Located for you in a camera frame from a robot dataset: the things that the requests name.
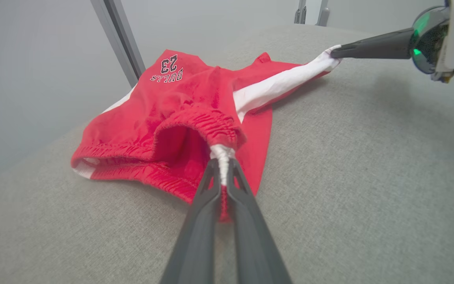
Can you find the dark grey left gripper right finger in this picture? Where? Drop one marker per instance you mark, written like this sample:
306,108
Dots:
250,244

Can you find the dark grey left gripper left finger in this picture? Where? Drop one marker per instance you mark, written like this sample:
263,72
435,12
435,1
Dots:
195,244

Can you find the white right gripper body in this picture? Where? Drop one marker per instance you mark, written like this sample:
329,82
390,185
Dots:
428,43

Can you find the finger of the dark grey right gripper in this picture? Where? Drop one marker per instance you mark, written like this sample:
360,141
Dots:
380,47

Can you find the red clothes pile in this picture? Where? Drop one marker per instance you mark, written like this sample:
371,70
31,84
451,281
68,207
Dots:
140,118

